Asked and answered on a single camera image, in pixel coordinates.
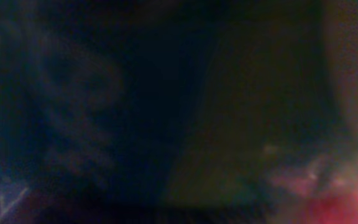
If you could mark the colourful tissue multipack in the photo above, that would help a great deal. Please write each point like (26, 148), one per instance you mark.
(178, 111)

